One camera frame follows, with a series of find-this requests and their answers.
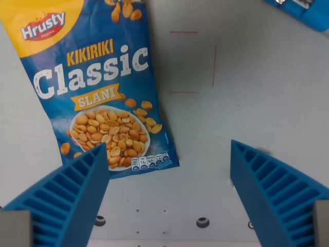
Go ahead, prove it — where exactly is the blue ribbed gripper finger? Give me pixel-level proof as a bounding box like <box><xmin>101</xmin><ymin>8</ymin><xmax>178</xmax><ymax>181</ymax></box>
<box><xmin>229</xmin><ymin>139</ymin><xmax>329</xmax><ymax>247</ymax></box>
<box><xmin>2</xmin><ymin>142</ymin><xmax>111</xmax><ymax>247</ymax></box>

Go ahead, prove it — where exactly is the blue plastic object with metal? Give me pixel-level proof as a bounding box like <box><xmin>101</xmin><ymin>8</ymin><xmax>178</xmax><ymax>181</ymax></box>
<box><xmin>263</xmin><ymin>0</ymin><xmax>329</xmax><ymax>32</ymax></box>

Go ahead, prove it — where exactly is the blue Hrusty peanut bag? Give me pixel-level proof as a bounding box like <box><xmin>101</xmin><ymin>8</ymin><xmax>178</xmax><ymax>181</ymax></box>
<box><xmin>0</xmin><ymin>0</ymin><xmax>180</xmax><ymax>180</ymax></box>

